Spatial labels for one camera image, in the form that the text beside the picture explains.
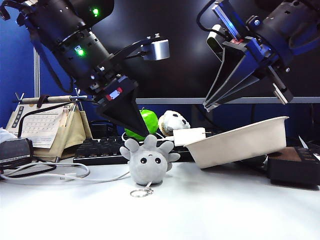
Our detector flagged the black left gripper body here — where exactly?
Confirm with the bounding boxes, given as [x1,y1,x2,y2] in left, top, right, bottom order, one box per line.
[86,64,139,105]

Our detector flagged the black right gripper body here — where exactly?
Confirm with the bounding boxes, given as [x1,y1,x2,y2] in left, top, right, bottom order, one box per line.
[212,0,294,105]

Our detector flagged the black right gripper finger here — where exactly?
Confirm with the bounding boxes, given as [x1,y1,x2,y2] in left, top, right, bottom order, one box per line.
[209,49,262,112]
[202,42,247,110]

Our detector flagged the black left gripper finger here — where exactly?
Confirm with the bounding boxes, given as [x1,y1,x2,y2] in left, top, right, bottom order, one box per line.
[96,103,146,137]
[102,96,150,138]

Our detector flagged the grey plush octopus keychain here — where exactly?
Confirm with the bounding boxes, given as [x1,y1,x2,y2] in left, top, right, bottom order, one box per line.
[119,134,181,198]

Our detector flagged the green plastic apple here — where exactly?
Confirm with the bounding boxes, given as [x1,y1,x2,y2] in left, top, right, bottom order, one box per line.
[124,107,160,141]

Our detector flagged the black mechanical keyboard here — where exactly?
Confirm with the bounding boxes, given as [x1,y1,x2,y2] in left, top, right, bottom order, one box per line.
[73,136,201,166]

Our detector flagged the beige canvas desk calendar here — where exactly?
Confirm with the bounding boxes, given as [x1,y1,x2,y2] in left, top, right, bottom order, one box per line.
[6,87,94,163]

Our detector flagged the white plush toy black spots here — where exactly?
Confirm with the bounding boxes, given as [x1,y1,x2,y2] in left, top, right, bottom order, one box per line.
[158,110,191,137]

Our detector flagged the black computer monitor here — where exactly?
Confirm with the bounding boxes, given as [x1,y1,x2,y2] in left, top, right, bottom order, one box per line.
[91,0,320,128]

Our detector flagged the white charger adapter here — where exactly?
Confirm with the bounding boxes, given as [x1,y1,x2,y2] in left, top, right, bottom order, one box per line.
[173,127,207,147]

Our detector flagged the beige paper tray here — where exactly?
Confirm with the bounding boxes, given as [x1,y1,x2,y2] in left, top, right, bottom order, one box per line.
[184,116,290,170]

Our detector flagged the grey power brick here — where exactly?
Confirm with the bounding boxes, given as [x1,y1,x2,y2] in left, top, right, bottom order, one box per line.
[0,138,35,165]

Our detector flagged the black wooden box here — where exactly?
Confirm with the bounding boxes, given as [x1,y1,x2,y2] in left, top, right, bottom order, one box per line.
[266,146,320,186]

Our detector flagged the white plastic bag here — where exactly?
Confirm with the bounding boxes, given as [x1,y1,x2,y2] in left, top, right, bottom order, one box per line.
[0,127,19,145]

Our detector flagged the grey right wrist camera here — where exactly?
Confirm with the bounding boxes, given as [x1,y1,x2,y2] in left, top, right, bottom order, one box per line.
[206,24,228,63]

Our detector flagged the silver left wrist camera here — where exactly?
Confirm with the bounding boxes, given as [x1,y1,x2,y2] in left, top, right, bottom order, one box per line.
[112,33,171,62]

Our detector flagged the black looped cable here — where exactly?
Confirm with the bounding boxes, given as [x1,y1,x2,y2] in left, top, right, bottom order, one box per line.
[0,161,58,180]

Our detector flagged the black power cable with label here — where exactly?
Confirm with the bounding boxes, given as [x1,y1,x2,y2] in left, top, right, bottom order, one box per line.
[17,98,118,138]

